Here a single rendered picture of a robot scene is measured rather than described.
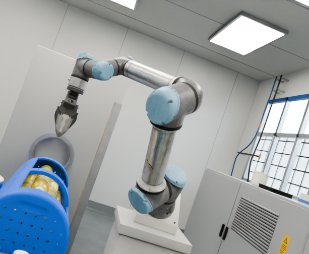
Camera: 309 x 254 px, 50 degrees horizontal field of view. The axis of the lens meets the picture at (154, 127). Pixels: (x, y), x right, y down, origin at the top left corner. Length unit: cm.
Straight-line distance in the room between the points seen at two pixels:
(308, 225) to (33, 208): 172
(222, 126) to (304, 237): 457
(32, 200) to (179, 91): 57
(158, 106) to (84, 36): 546
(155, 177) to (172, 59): 537
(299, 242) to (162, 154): 141
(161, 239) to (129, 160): 492
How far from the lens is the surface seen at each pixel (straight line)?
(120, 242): 144
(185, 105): 110
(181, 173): 143
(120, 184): 636
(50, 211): 111
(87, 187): 256
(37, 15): 666
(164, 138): 115
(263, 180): 346
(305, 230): 236
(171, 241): 146
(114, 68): 139
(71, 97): 139
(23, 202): 111
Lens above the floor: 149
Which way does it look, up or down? 3 degrees up
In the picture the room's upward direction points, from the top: 19 degrees clockwise
